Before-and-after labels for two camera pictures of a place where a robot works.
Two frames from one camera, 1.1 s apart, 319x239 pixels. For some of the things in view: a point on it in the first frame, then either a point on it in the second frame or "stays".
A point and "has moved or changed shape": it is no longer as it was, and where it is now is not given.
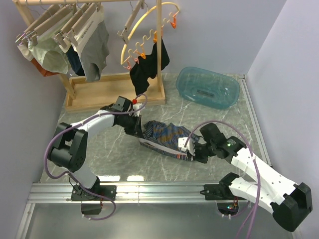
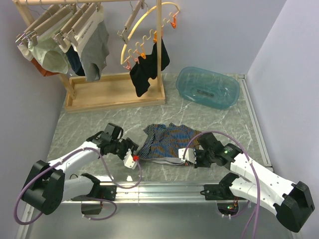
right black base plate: (214, 191) stays
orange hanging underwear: (44, 72) stays
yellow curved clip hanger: (139, 49) stays
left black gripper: (136, 129) -> (129, 144)
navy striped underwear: (163, 139) has moved or changed shape
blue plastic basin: (207, 88) stays
